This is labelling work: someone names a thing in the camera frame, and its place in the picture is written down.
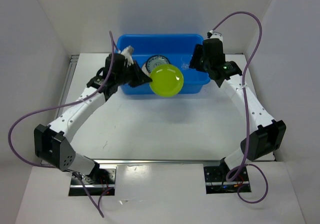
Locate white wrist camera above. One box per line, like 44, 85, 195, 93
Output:
207, 30, 223, 42
121, 46, 134, 66

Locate aluminium rail frame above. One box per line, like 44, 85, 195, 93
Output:
39, 54, 276, 166

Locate clear plastic cup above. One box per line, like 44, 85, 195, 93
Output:
181, 56, 191, 70

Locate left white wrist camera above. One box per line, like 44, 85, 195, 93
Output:
121, 46, 134, 66

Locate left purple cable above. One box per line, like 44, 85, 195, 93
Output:
8, 31, 121, 218

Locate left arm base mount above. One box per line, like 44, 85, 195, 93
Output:
68, 165, 117, 196

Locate green plastic plate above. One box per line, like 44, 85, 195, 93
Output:
149, 64, 184, 97

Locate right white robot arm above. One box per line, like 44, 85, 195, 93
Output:
189, 38, 287, 180

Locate small teal patterned plate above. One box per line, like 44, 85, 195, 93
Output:
145, 55, 170, 73

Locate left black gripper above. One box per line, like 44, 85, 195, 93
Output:
116, 60, 153, 88

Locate purple cable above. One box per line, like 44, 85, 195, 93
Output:
211, 11, 270, 204
8, 31, 121, 218

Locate orange sunburst plate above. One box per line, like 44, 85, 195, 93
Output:
141, 62, 151, 77

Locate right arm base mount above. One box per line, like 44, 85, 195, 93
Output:
203, 166, 251, 194

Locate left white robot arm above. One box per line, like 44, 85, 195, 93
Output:
34, 51, 152, 184

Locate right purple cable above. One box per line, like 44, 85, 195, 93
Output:
211, 11, 270, 204

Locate blue plastic bin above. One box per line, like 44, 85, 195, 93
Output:
117, 34, 210, 94

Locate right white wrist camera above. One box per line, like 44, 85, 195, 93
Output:
207, 30, 223, 42

